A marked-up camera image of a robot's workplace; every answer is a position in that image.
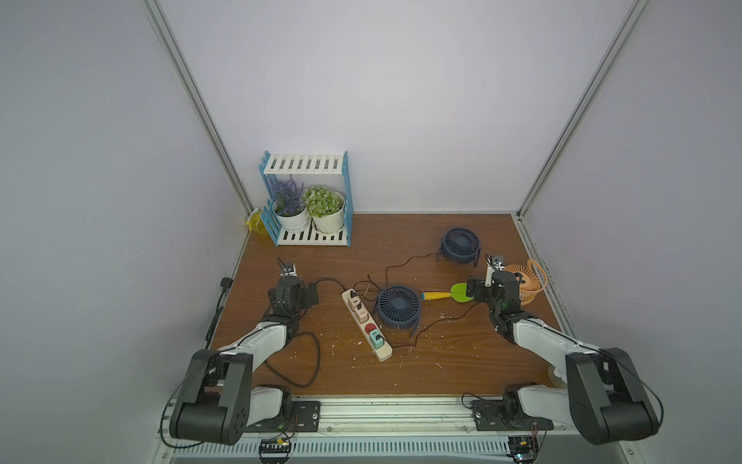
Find green yellow toy shovel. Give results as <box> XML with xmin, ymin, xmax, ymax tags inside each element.
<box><xmin>421</xmin><ymin>282</ymin><xmax>473</xmax><ymax>304</ymax></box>

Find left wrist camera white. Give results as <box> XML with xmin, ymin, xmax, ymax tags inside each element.
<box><xmin>276</xmin><ymin>257</ymin><xmax>298</xmax><ymax>278</ymax></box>

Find dark blue desk fan far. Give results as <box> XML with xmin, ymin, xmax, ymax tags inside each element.
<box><xmin>438</xmin><ymin>227</ymin><xmax>481</xmax><ymax>267</ymax></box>

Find thin black far fan cable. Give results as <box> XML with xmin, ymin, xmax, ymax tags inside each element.
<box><xmin>358</xmin><ymin>252</ymin><xmax>442</xmax><ymax>303</ymax></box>

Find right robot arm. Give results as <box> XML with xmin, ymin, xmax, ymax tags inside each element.
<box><xmin>466</xmin><ymin>270</ymin><xmax>664</xmax><ymax>445</ymax></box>

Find lavender plant white pot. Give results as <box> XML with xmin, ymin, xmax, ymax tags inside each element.
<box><xmin>270</xmin><ymin>177</ymin><xmax>310</xmax><ymax>232</ymax></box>

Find black power strip cord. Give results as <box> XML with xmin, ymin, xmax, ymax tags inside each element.
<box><xmin>263</xmin><ymin>276</ymin><xmax>349</xmax><ymax>389</ymax></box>

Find yellow object beside shelf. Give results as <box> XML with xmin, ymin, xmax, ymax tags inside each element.
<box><xmin>247</xmin><ymin>208</ymin><xmax>269</xmax><ymax>236</ymax></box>

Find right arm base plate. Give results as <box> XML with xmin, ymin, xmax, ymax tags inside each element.
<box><xmin>468</xmin><ymin>399</ymin><xmax>554</xmax><ymax>432</ymax></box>

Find thin black orange fan cable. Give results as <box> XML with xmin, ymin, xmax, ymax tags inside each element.
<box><xmin>385</xmin><ymin>300</ymin><xmax>482</xmax><ymax>349</ymax></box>

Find cream power strip red sockets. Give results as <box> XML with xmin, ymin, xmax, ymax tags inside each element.
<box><xmin>341</xmin><ymin>289</ymin><xmax>393</xmax><ymax>362</ymax></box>

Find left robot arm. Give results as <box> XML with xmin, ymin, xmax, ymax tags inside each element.
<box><xmin>163</xmin><ymin>275</ymin><xmax>319</xmax><ymax>450</ymax></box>

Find orange desk fan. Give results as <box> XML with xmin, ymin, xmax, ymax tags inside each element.
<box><xmin>504</xmin><ymin>259</ymin><xmax>549</xmax><ymax>307</ymax></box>

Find green plant white pot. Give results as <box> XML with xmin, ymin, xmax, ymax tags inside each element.
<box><xmin>303</xmin><ymin>186</ymin><xmax>345</xmax><ymax>234</ymax></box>

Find dark blue desk fan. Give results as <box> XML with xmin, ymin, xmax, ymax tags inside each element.
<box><xmin>438</xmin><ymin>227</ymin><xmax>481</xmax><ymax>267</ymax></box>
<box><xmin>374</xmin><ymin>285</ymin><xmax>422</xmax><ymax>334</ymax></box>

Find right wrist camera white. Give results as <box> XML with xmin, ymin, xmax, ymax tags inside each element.
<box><xmin>485</xmin><ymin>254</ymin><xmax>504</xmax><ymax>287</ymax></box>

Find blue white slatted shelf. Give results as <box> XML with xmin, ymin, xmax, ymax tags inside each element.
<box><xmin>259</xmin><ymin>152</ymin><xmax>354</xmax><ymax>247</ymax></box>

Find mint green USB charger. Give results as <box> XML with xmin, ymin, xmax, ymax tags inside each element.
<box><xmin>369</xmin><ymin>329</ymin><xmax>386</xmax><ymax>349</ymax></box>

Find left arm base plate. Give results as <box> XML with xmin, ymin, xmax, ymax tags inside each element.
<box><xmin>245</xmin><ymin>401</ymin><xmax>322</xmax><ymax>434</ymax></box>

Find dark blue desk fan near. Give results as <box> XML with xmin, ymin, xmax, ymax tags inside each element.
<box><xmin>374</xmin><ymin>285</ymin><xmax>422</xmax><ymax>334</ymax></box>

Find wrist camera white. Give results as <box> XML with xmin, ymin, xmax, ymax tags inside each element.
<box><xmin>276</xmin><ymin>257</ymin><xmax>298</xmax><ymax>278</ymax></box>
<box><xmin>485</xmin><ymin>254</ymin><xmax>504</xmax><ymax>287</ymax></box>

